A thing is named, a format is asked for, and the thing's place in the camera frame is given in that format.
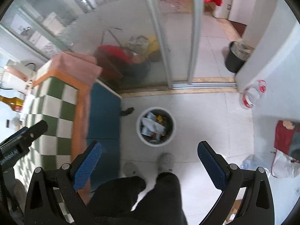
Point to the green white checkered tablecloth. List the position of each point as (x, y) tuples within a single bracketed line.
[(61, 98)]

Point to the white kitchen appliance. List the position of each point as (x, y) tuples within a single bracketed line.
[(17, 76)]

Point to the white paper tissue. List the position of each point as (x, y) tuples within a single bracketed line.
[(153, 126)]

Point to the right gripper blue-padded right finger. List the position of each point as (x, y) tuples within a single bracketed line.
[(257, 206)]

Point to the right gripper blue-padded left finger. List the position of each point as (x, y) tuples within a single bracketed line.
[(42, 206)]

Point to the left black trouser leg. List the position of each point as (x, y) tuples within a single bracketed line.
[(115, 198)]

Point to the grey slipper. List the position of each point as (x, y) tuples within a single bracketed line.
[(130, 170), (165, 163)]

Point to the yellow bag behind glass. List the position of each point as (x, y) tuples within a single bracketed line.
[(153, 45)]

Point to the blue cabinet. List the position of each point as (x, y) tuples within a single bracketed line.
[(104, 127)]

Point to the right grey slipper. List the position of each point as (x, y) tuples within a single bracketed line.
[(165, 163)]

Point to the black bucket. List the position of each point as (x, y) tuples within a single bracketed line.
[(238, 54)]

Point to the crushed clear bottle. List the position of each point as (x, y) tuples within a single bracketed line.
[(252, 162)]

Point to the left grey slipper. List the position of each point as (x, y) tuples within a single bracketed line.
[(130, 170)]

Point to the amber oil bottle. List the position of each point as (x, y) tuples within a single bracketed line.
[(15, 103)]

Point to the red bag behind glass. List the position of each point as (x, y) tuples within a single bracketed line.
[(114, 61)]

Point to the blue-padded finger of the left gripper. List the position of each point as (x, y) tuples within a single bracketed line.
[(33, 133), (16, 134)]

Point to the white plastic bag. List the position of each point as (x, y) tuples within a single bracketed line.
[(284, 166)]

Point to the sliding glass door frame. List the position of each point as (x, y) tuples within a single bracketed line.
[(181, 40)]

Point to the white round trash bin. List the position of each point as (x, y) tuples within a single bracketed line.
[(163, 117)]

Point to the small black floor object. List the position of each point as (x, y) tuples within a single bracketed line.
[(127, 112)]

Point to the red floral cloth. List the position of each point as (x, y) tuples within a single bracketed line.
[(287, 138)]

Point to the clear plastic bottle red cap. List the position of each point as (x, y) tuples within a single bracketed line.
[(253, 94)]

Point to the white yellow wrapper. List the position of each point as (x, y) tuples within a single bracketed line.
[(151, 116)]

